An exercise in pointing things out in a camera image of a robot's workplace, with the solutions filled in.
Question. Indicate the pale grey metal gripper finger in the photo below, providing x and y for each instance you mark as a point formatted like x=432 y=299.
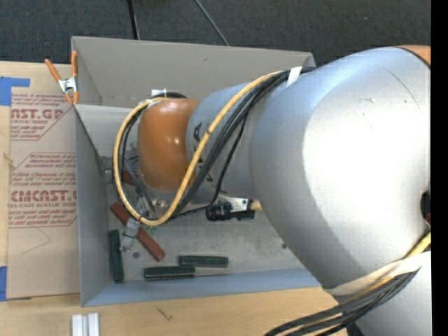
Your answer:
x=130 y=230

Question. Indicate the red-brown flat block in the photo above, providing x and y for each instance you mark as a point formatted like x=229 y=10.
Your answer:
x=150 y=245

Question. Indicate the dark green flat block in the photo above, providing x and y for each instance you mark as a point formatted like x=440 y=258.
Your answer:
x=115 y=255
x=169 y=272
x=204 y=261

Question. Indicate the grey metal bin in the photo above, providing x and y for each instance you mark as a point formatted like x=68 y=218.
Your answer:
x=217 y=243

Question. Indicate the brown cardboard board red print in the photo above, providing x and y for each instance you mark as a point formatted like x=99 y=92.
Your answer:
x=42 y=243

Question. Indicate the black cylinder on white bracket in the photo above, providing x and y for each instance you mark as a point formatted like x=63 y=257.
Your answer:
x=227 y=209

